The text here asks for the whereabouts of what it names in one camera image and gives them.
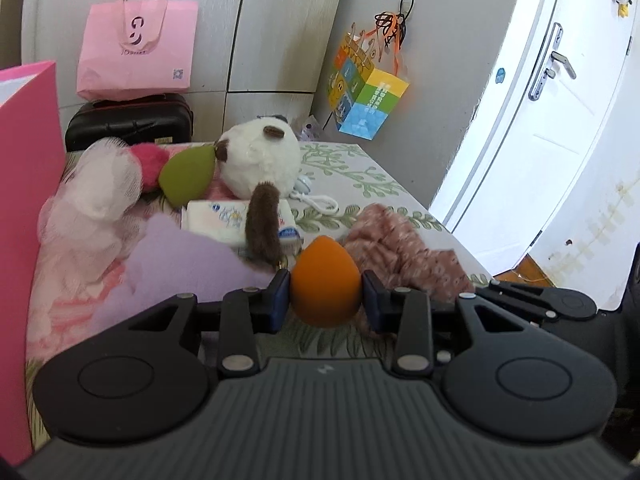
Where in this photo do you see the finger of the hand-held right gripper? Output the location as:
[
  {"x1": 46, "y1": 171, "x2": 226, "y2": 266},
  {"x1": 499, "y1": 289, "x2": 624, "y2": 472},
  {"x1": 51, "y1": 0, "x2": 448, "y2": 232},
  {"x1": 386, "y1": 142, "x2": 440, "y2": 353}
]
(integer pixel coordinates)
[{"x1": 474, "y1": 280, "x2": 560, "y2": 322}]

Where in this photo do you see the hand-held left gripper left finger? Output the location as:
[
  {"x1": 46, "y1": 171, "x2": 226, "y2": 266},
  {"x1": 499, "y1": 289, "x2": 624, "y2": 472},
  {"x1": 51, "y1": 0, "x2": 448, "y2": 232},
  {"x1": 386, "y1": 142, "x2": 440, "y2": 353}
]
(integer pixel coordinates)
[{"x1": 127, "y1": 270, "x2": 292, "y2": 379}]

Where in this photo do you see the pink cardboard box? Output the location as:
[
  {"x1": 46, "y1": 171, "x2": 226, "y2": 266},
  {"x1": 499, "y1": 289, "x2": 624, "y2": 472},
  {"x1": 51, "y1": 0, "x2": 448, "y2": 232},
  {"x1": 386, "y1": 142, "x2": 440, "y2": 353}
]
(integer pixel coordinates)
[{"x1": 0, "y1": 60, "x2": 67, "y2": 467}]

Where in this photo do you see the black suitcase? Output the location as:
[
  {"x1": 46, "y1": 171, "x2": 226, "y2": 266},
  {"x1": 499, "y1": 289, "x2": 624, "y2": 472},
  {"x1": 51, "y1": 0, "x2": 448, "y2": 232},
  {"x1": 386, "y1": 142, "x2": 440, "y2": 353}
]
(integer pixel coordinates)
[{"x1": 65, "y1": 93, "x2": 195, "y2": 154}]

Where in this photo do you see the pink tote bag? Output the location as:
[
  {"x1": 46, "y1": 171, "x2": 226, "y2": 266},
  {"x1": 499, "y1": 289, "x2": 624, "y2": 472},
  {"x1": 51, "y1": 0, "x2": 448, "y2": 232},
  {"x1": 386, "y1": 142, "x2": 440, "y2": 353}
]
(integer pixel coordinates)
[{"x1": 76, "y1": 0, "x2": 200, "y2": 102}]

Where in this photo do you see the grey wardrobe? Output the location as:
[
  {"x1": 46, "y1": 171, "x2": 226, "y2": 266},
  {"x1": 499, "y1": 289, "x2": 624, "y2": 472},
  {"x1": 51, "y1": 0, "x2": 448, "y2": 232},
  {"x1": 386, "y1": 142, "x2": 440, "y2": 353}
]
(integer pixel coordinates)
[{"x1": 21, "y1": 0, "x2": 352, "y2": 107}]

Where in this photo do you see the panda plush toy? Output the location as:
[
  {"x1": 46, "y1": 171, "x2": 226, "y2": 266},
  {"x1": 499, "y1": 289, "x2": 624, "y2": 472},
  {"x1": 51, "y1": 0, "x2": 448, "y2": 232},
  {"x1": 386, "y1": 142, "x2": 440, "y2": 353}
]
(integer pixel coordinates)
[{"x1": 214, "y1": 115, "x2": 304, "y2": 267}]

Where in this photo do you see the white tissue pack blue print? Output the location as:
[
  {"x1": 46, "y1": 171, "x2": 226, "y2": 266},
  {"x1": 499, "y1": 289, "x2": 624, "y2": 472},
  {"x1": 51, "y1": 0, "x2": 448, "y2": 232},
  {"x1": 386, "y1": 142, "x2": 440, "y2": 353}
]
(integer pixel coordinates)
[{"x1": 181, "y1": 200, "x2": 252, "y2": 250}]

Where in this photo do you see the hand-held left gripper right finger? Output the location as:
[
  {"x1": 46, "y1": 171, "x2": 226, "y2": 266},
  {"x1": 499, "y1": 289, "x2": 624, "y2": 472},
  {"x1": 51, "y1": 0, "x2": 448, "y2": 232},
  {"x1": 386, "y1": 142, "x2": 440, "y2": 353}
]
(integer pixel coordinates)
[{"x1": 362, "y1": 270, "x2": 540, "y2": 379}]

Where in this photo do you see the black hair tie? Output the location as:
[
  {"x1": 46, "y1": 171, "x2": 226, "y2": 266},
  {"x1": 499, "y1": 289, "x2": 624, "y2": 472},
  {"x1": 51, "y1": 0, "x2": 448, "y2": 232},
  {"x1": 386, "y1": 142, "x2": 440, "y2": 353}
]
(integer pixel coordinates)
[{"x1": 397, "y1": 0, "x2": 417, "y2": 45}]

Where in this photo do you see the white cable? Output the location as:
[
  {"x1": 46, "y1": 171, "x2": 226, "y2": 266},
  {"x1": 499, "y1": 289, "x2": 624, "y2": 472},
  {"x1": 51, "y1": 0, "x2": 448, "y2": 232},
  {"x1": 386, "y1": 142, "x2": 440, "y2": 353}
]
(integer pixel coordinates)
[{"x1": 289, "y1": 174, "x2": 341, "y2": 217}]

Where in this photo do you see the orange makeup sponge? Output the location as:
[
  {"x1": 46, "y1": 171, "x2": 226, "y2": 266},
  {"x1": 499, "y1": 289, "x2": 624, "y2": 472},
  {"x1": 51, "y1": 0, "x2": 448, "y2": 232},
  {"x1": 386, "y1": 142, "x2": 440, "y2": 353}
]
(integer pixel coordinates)
[{"x1": 291, "y1": 236, "x2": 363, "y2": 328}]

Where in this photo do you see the silver door handle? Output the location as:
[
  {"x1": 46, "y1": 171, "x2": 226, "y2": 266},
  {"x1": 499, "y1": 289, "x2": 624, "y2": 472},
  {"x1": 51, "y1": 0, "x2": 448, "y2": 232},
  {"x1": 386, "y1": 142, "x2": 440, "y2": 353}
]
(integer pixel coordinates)
[{"x1": 528, "y1": 22, "x2": 577, "y2": 101}]

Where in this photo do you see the colourful paper gift bag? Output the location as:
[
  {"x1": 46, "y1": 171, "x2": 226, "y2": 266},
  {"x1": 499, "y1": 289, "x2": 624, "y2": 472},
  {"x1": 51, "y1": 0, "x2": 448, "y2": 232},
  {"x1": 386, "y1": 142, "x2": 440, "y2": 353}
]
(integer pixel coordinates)
[{"x1": 327, "y1": 30, "x2": 411, "y2": 140}]

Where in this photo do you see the clear plastic bag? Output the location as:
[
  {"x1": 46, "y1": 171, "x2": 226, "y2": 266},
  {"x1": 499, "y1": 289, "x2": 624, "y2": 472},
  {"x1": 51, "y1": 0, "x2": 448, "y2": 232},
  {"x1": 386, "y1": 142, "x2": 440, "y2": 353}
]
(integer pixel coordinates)
[{"x1": 297, "y1": 114, "x2": 327, "y2": 142}]

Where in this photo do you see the pink floral cloth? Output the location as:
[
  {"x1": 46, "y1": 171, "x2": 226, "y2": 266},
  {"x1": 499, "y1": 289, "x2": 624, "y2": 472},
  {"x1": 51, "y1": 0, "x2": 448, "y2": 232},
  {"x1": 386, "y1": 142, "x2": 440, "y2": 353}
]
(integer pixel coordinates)
[{"x1": 342, "y1": 202, "x2": 476, "y2": 335}]

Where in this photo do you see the white door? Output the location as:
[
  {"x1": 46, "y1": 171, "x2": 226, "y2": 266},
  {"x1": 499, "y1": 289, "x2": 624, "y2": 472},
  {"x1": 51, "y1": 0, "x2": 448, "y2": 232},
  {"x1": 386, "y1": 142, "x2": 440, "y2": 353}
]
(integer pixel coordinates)
[{"x1": 429, "y1": 0, "x2": 640, "y2": 281}]

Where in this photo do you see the green makeup sponge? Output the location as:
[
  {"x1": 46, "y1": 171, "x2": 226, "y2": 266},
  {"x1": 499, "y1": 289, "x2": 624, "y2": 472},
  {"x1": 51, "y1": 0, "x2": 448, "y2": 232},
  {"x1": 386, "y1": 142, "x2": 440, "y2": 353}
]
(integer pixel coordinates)
[{"x1": 158, "y1": 144, "x2": 219, "y2": 209}]

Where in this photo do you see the floral table cloth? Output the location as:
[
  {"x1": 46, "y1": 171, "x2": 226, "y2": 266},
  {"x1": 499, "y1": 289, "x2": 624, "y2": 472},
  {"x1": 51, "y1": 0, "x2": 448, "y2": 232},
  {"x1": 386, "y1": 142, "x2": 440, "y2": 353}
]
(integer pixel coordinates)
[{"x1": 27, "y1": 141, "x2": 496, "y2": 361}]

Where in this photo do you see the pink fluffy pompom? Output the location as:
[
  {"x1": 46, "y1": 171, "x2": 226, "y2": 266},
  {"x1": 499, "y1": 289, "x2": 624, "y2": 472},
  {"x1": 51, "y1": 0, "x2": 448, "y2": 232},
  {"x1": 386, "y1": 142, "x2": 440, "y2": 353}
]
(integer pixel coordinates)
[{"x1": 130, "y1": 143, "x2": 171, "y2": 194}]

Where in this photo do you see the purple fuzzy cloth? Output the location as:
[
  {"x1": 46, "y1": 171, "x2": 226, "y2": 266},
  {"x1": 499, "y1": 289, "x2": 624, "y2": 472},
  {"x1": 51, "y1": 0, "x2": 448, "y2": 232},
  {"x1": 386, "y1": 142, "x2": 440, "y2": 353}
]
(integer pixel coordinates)
[{"x1": 90, "y1": 212, "x2": 279, "y2": 342}]

